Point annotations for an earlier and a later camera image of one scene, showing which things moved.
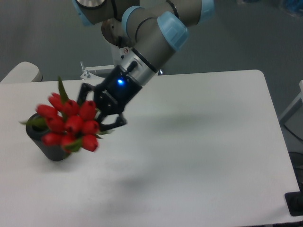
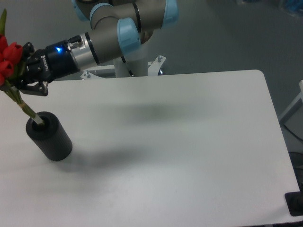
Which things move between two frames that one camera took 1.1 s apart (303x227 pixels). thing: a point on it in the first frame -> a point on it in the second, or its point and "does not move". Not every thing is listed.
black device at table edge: [294, 202] does not move
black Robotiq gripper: [112, 96] -> [44, 66]
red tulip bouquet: [68, 124] -> [11, 58]
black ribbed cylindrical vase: [53, 152] does not move
